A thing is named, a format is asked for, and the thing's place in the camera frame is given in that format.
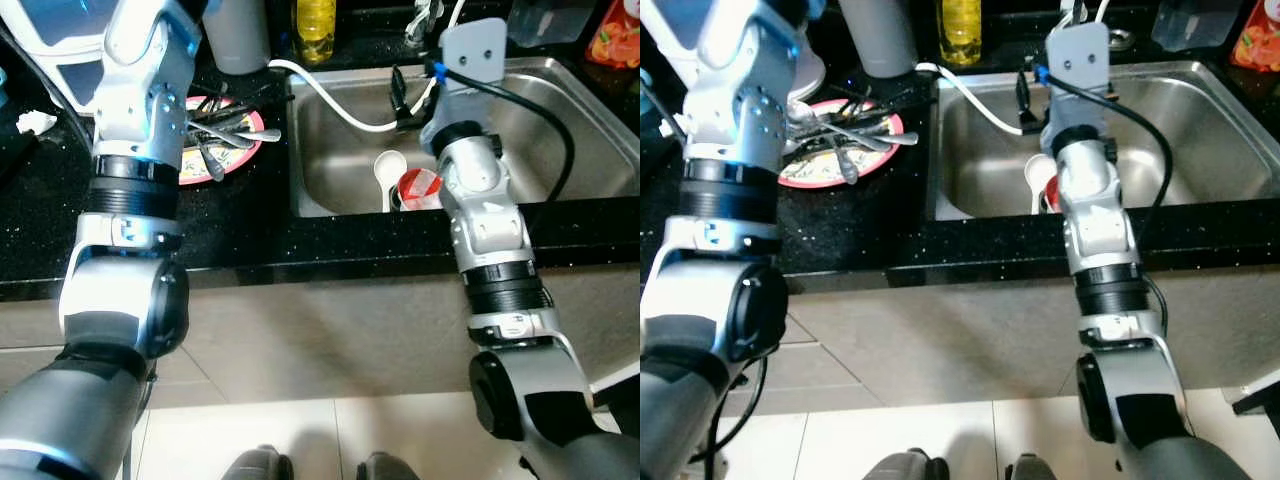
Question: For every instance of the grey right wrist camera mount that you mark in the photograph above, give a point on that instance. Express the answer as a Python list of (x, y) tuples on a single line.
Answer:
[(1080, 60), (475, 55)]

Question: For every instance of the black appliance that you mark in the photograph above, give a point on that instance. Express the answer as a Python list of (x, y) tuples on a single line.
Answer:
[(1260, 397)]

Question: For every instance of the white plastic spoon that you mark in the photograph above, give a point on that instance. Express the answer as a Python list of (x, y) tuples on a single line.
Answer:
[(1038, 172), (391, 168)]

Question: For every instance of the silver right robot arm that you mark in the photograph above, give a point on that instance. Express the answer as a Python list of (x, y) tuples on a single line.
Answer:
[(1100, 230), (500, 230)]

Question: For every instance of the clear plastic container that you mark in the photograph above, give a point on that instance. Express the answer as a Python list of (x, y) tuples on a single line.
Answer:
[(1195, 22), (550, 20)]

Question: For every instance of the grey robot leg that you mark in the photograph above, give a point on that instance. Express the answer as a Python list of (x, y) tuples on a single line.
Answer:
[(258, 465), (905, 467), (388, 468), (1030, 470)]

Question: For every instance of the crumpled white tissue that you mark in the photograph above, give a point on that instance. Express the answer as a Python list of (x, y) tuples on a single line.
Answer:
[(36, 122)]

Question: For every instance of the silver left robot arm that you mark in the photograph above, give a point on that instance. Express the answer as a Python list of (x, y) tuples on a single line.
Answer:
[(120, 300), (720, 300)]

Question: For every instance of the grey robot right leg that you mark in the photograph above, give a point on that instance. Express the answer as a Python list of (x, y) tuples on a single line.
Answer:
[(388, 468), (1030, 470)]

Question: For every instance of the floral plate with pink rim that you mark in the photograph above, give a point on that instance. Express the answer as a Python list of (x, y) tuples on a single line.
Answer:
[(810, 170), (232, 155)]

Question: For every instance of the yellow liquid bottle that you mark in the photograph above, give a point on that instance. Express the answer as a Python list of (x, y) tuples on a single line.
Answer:
[(960, 30), (315, 30)]

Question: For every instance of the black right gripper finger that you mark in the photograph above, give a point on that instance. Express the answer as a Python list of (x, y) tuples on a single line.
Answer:
[(1024, 92), (401, 90)]

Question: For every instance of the red printed package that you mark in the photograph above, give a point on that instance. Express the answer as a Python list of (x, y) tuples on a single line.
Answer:
[(1258, 45), (618, 40)]

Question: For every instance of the grey cylindrical container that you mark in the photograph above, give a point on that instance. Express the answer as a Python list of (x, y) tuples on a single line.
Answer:
[(878, 35), (237, 35)]

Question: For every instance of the red and white paper cup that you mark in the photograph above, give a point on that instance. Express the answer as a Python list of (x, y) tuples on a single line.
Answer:
[(1051, 195), (418, 188)]

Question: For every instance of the grey robot left leg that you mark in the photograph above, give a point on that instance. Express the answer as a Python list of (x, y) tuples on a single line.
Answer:
[(905, 467), (258, 465)]

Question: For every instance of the stainless steel sink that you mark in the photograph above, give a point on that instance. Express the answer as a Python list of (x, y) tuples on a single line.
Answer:
[(1210, 150), (530, 160)]

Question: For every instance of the short silver spoon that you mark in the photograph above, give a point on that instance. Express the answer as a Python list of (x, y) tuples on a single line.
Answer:
[(213, 160), (848, 170)]

